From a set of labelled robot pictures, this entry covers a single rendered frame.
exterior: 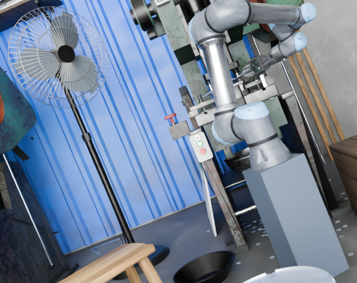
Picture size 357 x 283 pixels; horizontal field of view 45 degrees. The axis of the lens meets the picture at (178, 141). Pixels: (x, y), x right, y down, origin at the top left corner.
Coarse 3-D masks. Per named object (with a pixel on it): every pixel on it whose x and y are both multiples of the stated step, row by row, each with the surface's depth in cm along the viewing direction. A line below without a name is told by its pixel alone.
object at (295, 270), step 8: (280, 272) 110; (288, 272) 108; (296, 272) 106; (304, 272) 105; (312, 272) 103; (320, 272) 101; (248, 280) 112; (256, 280) 111; (264, 280) 109; (272, 280) 107; (280, 280) 106; (288, 280) 104; (296, 280) 102; (304, 280) 101; (312, 280) 99; (320, 280) 98; (328, 280) 96
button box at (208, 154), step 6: (192, 138) 207; (204, 138) 207; (192, 144) 208; (204, 144) 207; (198, 150) 208; (210, 150) 207; (198, 156) 208; (204, 156) 208; (210, 156) 207; (204, 174) 212; (210, 186) 213
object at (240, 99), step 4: (244, 80) 210; (236, 84) 209; (236, 88) 221; (240, 88) 221; (236, 92) 221; (240, 92) 221; (236, 96) 221; (240, 96) 221; (240, 100) 221; (244, 100) 221; (240, 104) 221; (244, 104) 221
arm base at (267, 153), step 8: (272, 136) 155; (248, 144) 159; (256, 144) 156; (264, 144) 155; (272, 144) 155; (280, 144) 156; (256, 152) 156; (264, 152) 154; (272, 152) 154; (280, 152) 154; (288, 152) 156; (256, 160) 156; (264, 160) 156; (272, 160) 153; (280, 160) 153; (256, 168) 157; (264, 168) 154
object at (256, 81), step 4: (256, 76) 237; (268, 76) 235; (256, 80) 236; (268, 80) 234; (272, 80) 234; (248, 84) 236; (252, 84) 236; (256, 84) 237; (268, 84) 234; (260, 88) 237
